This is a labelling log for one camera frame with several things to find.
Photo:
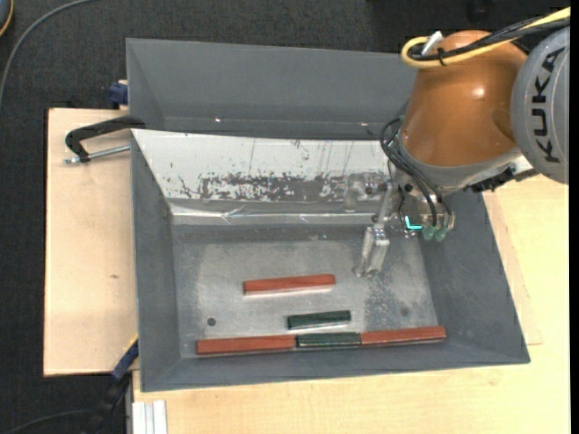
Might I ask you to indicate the red-brown flat block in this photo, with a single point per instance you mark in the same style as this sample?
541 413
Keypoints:
403 335
289 284
246 345

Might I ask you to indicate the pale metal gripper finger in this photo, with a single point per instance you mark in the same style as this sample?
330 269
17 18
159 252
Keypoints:
363 253
379 253

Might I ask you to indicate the grey metal bin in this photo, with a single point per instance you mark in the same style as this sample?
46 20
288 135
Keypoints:
280 251

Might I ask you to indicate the pale wood board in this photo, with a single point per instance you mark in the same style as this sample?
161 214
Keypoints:
88 251

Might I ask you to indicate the dark green flat block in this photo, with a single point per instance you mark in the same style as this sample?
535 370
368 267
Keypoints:
329 339
319 319

